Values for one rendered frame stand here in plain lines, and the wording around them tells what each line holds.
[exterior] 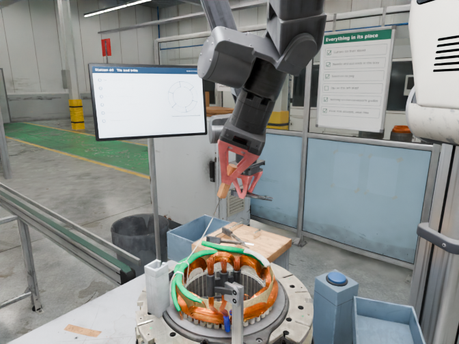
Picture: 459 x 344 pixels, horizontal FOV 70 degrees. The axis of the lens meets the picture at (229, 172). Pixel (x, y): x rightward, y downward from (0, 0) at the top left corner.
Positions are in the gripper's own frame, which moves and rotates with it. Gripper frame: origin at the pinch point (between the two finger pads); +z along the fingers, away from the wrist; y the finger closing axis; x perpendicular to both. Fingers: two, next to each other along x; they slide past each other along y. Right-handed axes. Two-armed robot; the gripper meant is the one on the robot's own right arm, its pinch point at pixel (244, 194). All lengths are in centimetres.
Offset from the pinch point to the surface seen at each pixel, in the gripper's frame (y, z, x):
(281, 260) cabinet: -0.1, 16.1, 12.1
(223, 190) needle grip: 30.3, -12.2, 15.4
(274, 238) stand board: -2.6, 11.8, 8.6
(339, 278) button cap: 3.1, 13.4, 28.5
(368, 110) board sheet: -193, -11, -17
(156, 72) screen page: -35, -34, -73
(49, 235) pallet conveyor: -2, 51, -124
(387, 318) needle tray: 9.0, 14.6, 40.2
